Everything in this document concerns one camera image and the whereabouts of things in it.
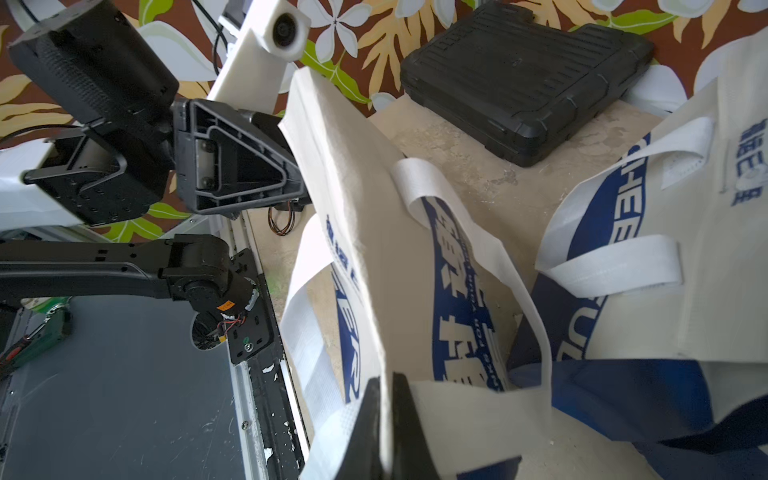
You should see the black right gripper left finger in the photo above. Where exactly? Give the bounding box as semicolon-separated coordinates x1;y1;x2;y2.
335;377;384;480

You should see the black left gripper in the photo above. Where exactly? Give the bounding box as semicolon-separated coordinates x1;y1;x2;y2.
172;99;310;218

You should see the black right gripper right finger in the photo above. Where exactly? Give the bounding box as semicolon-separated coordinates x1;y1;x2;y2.
391;373;440;480

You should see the narrow takeout bag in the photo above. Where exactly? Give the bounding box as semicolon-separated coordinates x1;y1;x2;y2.
507;31;767;479

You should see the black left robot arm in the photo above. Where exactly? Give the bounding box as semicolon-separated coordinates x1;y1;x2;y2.
1;1;309;362

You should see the black plastic tool case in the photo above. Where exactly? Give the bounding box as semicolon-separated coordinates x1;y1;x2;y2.
400;1;654;167

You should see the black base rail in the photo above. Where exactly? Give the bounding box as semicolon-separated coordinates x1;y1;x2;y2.
228;249;309;479

